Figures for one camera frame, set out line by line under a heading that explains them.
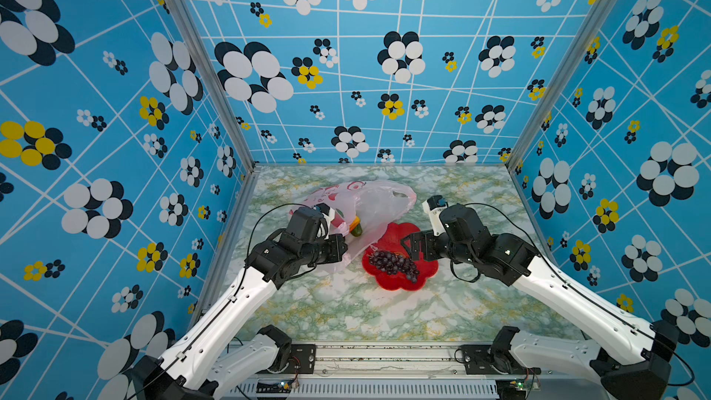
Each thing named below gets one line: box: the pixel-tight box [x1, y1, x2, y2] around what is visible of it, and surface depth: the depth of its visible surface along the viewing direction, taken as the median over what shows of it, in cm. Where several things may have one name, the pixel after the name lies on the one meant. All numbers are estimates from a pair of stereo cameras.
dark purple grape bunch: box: [366, 250, 421, 284], surface depth 89 cm
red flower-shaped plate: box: [361, 222, 439, 292], surface depth 89 cm
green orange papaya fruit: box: [349, 214, 363, 238], surface depth 98 cm
